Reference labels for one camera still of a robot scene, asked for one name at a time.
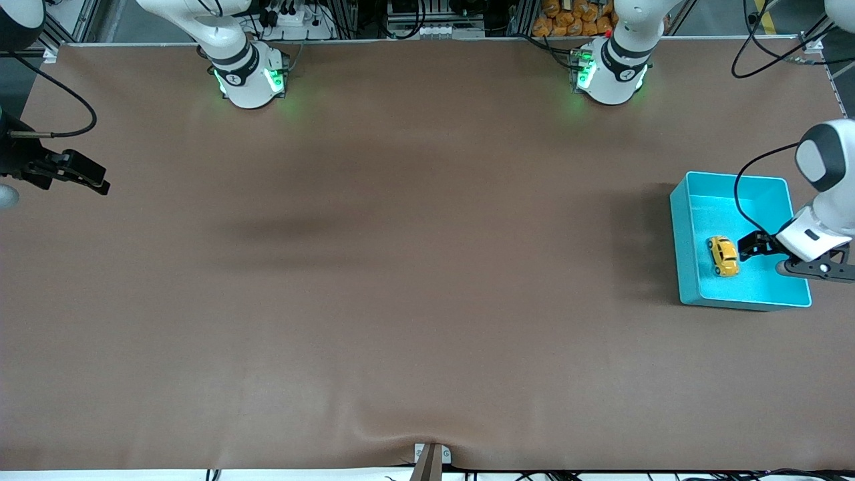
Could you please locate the yellow beetle toy car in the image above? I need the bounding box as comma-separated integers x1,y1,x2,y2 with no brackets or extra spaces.
707,235,741,277

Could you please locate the turquoise plastic bin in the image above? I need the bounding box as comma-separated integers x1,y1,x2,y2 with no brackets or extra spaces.
670,171,813,312

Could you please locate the white power strip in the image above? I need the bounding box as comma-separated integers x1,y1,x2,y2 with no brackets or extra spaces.
257,5,335,41

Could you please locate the pile of orange objects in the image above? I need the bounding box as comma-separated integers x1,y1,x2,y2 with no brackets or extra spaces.
532,0,617,38

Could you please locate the brown table mat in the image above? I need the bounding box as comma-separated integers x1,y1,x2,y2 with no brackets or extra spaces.
0,37,855,472

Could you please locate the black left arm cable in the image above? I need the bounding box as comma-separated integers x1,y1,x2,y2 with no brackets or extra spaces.
731,0,839,238

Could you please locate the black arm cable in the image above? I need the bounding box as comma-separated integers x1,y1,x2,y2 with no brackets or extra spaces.
731,0,839,238
10,52,98,138

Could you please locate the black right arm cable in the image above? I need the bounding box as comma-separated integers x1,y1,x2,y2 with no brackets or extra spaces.
10,52,98,138

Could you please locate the aluminium frame rail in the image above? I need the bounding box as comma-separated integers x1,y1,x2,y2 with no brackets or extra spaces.
41,0,101,62
798,0,855,54

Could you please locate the metal table clamp bracket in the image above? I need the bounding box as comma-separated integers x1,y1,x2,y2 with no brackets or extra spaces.
409,442,452,481

